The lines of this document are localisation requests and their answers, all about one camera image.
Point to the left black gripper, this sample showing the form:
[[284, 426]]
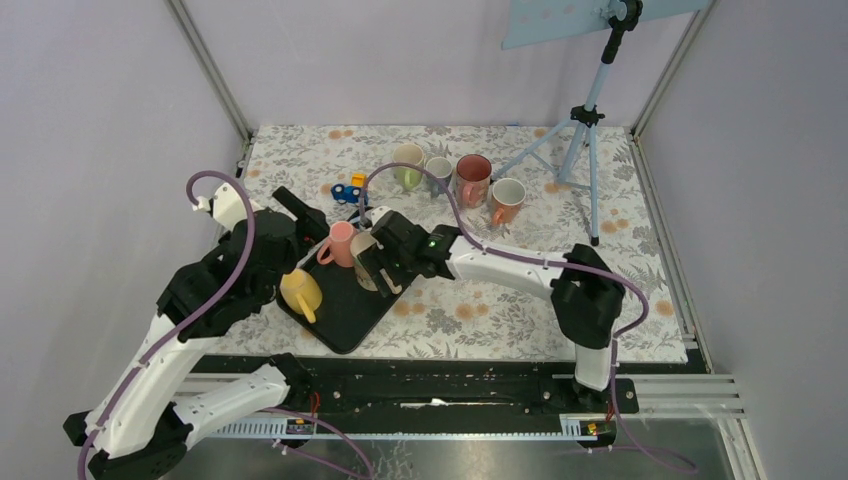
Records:
[[314, 223]]

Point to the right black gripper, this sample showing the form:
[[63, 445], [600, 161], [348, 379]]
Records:
[[382, 284]]

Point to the plain pink mug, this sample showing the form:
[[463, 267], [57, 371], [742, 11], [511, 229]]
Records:
[[337, 246]]

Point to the cream floral mug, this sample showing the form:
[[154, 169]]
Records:
[[364, 265]]

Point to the light green mug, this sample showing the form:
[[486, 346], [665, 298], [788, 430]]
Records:
[[411, 157]]

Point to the grey mug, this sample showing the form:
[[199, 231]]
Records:
[[441, 170]]

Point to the salmon textured square mug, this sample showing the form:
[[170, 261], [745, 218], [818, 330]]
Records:
[[508, 196]]

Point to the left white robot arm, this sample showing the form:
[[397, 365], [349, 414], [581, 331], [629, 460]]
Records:
[[140, 431]]

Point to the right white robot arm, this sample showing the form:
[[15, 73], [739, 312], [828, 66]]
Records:
[[577, 284]]

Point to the yellow mug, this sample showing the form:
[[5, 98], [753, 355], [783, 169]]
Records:
[[301, 293]]

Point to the blue yellow toy truck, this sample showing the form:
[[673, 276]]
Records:
[[352, 192]]

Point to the black plastic tray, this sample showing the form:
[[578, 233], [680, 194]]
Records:
[[348, 311]]

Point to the floral tablecloth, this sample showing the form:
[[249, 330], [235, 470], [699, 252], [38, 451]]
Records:
[[442, 319]]

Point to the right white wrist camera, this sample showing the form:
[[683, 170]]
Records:
[[373, 215]]

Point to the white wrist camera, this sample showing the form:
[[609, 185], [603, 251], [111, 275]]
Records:
[[373, 215], [227, 206]]

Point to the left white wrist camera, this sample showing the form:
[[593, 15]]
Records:
[[227, 206]]

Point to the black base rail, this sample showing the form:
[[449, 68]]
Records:
[[406, 397]]

